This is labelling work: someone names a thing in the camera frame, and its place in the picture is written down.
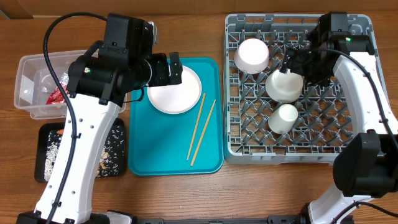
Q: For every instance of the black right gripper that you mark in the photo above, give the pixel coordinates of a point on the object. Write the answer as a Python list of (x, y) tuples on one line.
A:
[(298, 59)]

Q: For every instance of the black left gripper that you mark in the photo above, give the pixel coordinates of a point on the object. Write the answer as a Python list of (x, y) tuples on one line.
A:
[(160, 61)]

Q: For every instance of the white bowl with food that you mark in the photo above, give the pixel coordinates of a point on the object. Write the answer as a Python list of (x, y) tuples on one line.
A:
[(284, 87)]

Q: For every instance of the white cup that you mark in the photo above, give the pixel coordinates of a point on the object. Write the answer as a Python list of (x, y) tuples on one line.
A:
[(282, 120)]

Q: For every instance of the pink shallow bowl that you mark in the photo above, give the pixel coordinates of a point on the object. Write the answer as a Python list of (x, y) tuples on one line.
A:
[(252, 56)]

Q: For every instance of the red snack wrapper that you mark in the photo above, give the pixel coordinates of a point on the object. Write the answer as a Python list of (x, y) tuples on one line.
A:
[(56, 97)]

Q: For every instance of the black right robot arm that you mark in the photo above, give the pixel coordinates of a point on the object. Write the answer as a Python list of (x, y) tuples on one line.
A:
[(367, 166)]

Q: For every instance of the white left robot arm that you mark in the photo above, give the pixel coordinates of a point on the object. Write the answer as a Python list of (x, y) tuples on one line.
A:
[(99, 79)]

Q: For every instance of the grey dishwasher rack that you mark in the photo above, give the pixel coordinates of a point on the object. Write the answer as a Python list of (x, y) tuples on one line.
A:
[(323, 127)]

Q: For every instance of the pink plate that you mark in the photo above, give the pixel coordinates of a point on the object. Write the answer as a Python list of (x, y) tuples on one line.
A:
[(176, 99)]

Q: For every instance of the teal plastic tray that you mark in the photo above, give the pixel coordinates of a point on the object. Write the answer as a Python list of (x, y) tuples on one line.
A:
[(159, 142)]

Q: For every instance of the spilled rice and food scraps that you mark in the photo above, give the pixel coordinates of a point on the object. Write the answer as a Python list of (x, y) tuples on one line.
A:
[(109, 152)]

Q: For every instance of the clear plastic bin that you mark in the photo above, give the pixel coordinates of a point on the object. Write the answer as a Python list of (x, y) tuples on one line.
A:
[(34, 83)]

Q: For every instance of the black tray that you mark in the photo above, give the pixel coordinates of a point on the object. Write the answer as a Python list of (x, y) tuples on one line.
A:
[(115, 146)]

